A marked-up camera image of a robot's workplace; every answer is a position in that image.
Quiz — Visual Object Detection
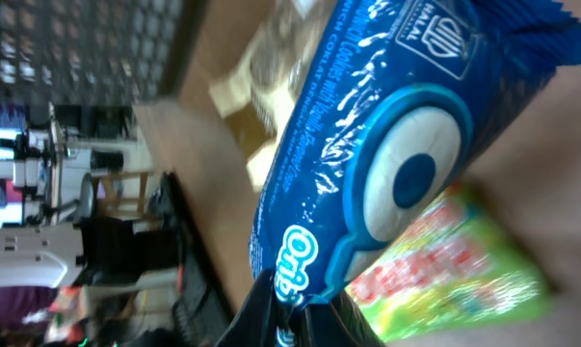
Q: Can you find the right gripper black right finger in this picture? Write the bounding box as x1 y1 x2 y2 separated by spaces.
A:
290 292 385 347

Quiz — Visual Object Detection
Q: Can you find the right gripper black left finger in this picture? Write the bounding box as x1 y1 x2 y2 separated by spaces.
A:
216 269 287 347

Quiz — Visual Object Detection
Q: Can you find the green Haribo gummy bag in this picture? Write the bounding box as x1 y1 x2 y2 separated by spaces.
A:
346 183 550 342

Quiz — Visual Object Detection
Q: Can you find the blue Oreo cookie pack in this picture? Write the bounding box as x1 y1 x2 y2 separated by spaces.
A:
249 0 581 347

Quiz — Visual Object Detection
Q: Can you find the brown nuts snack pouch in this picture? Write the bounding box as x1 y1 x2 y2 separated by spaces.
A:
209 0 336 192

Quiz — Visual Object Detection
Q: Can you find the background robot workstation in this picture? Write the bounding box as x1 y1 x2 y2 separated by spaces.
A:
0 103 180 347

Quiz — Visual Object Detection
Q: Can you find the grey plastic mesh basket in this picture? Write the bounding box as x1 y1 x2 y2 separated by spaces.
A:
0 0 207 106

